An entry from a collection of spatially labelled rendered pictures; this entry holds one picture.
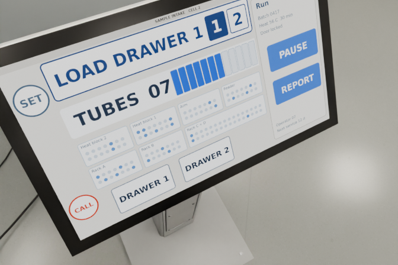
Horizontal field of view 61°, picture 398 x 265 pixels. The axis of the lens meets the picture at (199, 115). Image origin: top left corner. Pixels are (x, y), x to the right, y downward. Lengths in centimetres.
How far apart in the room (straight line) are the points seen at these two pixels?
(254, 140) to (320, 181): 118
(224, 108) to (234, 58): 8
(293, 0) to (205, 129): 24
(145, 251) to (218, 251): 30
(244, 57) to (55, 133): 29
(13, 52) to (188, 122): 25
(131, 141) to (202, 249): 105
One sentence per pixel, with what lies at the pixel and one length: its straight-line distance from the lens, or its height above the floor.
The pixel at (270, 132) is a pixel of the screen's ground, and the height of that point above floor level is 100.
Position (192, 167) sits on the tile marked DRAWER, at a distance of 55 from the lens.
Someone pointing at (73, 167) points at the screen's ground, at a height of 107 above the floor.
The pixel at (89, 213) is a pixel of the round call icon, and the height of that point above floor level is 101.
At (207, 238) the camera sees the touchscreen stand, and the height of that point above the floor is 4.
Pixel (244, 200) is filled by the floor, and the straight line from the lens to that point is 161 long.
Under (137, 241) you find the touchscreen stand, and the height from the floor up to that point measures 3.
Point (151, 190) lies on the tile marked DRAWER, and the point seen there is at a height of 100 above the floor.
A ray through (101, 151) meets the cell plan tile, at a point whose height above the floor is 107.
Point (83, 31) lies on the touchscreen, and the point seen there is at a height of 119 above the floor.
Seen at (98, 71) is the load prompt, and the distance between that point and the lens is 46.
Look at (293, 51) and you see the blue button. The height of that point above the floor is 109.
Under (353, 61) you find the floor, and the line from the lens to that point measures 223.
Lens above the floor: 152
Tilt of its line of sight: 60 degrees down
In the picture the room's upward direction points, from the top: 9 degrees clockwise
